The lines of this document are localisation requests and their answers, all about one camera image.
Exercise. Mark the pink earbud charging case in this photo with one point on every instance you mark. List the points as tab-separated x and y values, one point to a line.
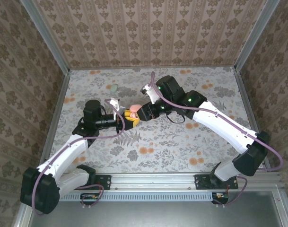
135	108

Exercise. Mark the green earbud charging case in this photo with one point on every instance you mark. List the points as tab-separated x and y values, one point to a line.
113	88

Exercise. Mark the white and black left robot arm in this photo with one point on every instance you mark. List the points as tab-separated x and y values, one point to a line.
63	156

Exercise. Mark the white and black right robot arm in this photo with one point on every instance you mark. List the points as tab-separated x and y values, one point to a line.
224	127

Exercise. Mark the floral patterned table cover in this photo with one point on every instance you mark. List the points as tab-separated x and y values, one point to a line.
169	146

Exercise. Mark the small base wiring connector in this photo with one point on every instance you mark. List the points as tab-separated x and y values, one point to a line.
220	197
89	197

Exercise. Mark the grey sheet metal panel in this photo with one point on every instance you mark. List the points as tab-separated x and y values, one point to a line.
158	215

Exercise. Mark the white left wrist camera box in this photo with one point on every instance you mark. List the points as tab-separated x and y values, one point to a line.
116	105

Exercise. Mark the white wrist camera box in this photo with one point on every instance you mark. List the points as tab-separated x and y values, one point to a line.
150	93
116	105

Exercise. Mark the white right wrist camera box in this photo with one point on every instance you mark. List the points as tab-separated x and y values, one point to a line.
150	93

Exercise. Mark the aluminium table side rail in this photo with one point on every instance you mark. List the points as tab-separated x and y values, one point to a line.
55	118
247	106

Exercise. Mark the long aluminium mounting rail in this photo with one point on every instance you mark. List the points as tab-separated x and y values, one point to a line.
153	180

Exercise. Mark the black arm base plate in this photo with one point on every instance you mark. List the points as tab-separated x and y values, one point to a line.
106	180
200	182

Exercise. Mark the aluminium frame corner post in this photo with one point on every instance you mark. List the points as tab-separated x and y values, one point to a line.
48	37
256	35

